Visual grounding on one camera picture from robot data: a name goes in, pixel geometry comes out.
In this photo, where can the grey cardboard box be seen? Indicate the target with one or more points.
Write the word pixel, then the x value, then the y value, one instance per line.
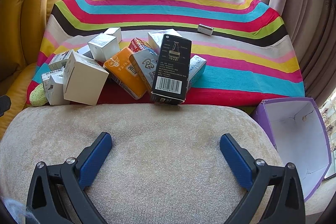
pixel 84 52

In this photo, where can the white box dark print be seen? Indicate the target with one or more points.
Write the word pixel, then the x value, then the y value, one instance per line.
pixel 60 58

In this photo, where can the yellow sofa cushion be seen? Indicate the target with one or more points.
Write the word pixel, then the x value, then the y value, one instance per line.
pixel 23 29

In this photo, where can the grey fuzzy cloth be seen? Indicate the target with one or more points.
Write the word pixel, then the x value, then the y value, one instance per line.
pixel 13 209

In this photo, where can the mauve pleated curtain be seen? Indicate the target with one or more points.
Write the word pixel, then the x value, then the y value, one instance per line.
pixel 302 3

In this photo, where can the rainbow striped table cloth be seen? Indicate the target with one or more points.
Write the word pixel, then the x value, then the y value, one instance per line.
pixel 231 61

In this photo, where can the small silver box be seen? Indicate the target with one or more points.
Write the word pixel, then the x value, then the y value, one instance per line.
pixel 205 29

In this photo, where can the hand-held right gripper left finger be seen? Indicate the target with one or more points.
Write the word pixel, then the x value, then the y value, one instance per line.
pixel 94 158

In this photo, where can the light green sponge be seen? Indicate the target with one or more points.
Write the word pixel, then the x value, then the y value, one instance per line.
pixel 38 96

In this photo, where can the white and teal box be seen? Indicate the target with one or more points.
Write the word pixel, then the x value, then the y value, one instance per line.
pixel 197 69

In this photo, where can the white box grey logo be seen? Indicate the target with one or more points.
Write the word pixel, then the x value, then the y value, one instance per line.
pixel 143 66

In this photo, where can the purple cardboard box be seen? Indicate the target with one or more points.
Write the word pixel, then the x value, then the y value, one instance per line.
pixel 296 134

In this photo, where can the white silver-sided box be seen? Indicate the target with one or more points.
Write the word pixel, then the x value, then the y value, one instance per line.
pixel 102 47

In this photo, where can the large white cardboard box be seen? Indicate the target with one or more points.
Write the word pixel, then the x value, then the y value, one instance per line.
pixel 84 79

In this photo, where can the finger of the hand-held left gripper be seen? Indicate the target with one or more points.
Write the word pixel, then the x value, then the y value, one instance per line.
pixel 4 104

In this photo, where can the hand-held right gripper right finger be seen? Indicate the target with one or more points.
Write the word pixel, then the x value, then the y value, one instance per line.
pixel 236 161

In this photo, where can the black barcode box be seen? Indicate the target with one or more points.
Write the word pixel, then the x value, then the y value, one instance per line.
pixel 172 66

